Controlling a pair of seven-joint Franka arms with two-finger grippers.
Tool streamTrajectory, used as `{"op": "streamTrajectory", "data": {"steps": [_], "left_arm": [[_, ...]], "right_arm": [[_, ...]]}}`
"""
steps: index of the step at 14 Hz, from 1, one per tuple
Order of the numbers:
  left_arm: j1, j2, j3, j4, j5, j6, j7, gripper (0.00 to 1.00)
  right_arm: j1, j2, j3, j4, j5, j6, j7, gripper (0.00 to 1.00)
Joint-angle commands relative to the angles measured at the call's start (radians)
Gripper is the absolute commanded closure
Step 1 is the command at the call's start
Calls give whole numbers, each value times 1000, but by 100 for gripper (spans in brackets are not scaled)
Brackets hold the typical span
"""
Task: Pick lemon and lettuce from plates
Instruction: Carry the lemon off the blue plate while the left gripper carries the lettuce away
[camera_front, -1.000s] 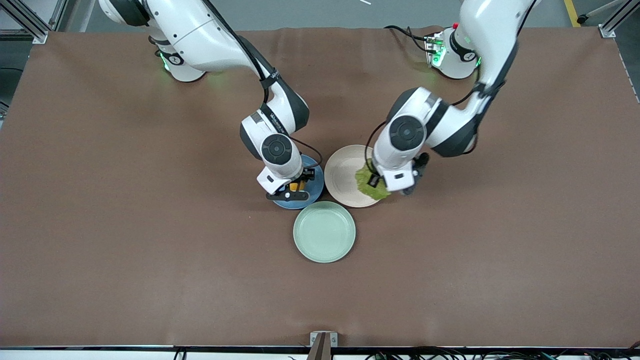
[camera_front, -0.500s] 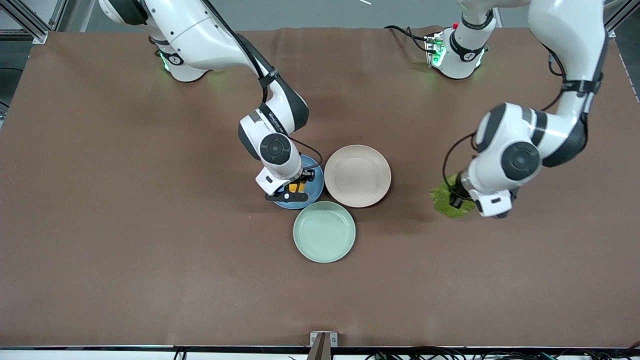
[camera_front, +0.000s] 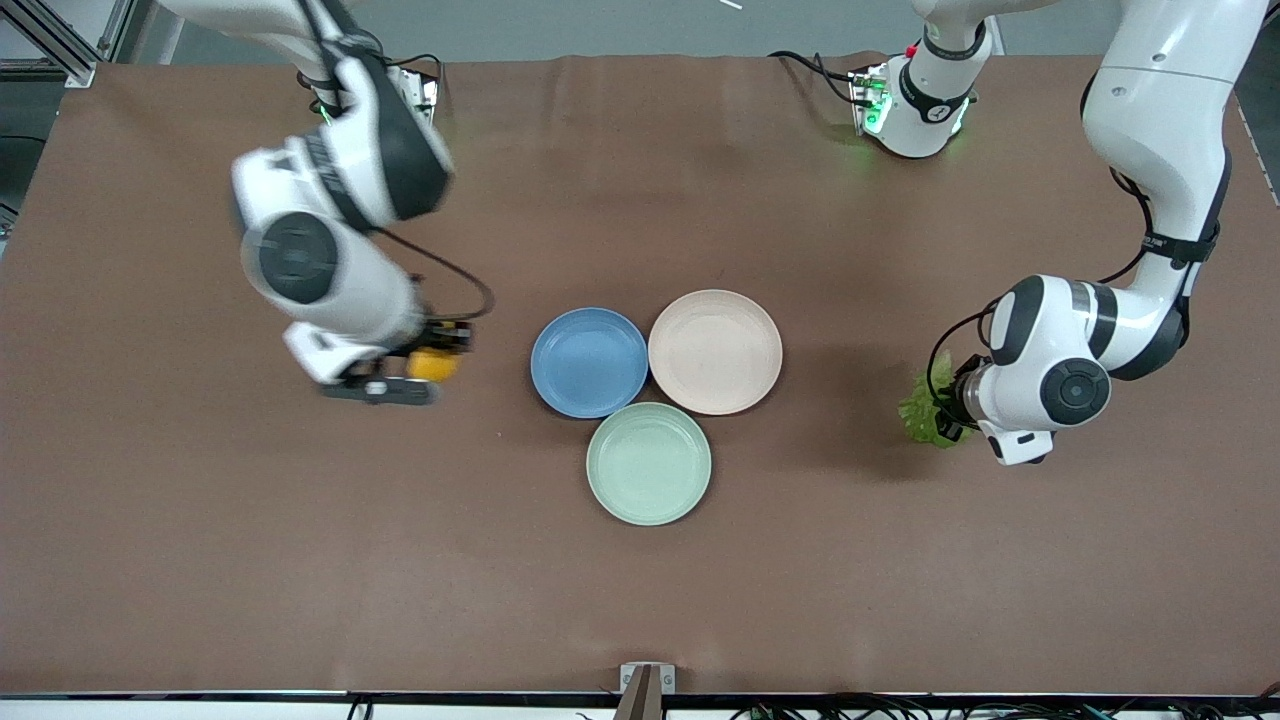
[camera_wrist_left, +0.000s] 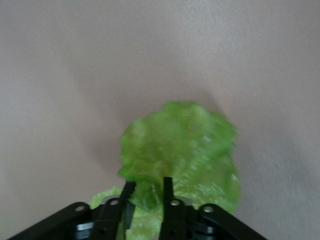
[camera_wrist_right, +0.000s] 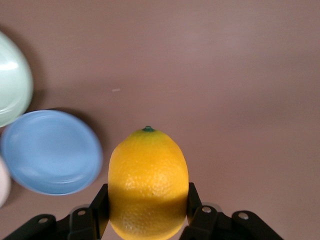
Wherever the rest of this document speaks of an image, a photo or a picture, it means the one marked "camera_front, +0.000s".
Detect yellow lemon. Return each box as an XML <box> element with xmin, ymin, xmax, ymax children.
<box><xmin>408</xmin><ymin>347</ymin><xmax>461</xmax><ymax>384</ymax></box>

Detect mint green plate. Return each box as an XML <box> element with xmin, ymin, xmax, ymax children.
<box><xmin>586</xmin><ymin>402</ymin><xmax>713</xmax><ymax>527</ymax></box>

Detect black base cable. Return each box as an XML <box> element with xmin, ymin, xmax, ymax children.
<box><xmin>768</xmin><ymin>50</ymin><xmax>867</xmax><ymax>107</ymax></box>
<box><xmin>385</xmin><ymin>50</ymin><xmax>444</xmax><ymax>93</ymax></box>

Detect black left base cable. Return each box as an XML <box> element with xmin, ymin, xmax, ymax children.
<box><xmin>768</xmin><ymin>50</ymin><xmax>867</xmax><ymax>107</ymax></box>

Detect blue plate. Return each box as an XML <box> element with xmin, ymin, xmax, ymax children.
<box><xmin>530</xmin><ymin>307</ymin><xmax>650</xmax><ymax>419</ymax></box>

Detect aluminium frame profile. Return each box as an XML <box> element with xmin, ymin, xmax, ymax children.
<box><xmin>0</xmin><ymin>0</ymin><xmax>136</xmax><ymax>89</ymax></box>

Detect beige plate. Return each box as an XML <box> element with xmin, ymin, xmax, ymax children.
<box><xmin>648</xmin><ymin>289</ymin><xmax>784</xmax><ymax>416</ymax></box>

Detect green lettuce leaf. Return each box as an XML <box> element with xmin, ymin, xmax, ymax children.
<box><xmin>898</xmin><ymin>350</ymin><xmax>971</xmax><ymax>448</ymax></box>

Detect black right base cable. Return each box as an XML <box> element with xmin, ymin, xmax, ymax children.
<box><xmin>385</xmin><ymin>50</ymin><xmax>444</xmax><ymax>93</ymax></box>

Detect grey metal camera bracket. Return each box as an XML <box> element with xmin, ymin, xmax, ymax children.
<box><xmin>620</xmin><ymin>663</ymin><xmax>676</xmax><ymax>720</ymax></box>

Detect brown table cloth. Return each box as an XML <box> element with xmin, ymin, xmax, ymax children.
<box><xmin>0</xmin><ymin>55</ymin><xmax>1280</xmax><ymax>696</ymax></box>

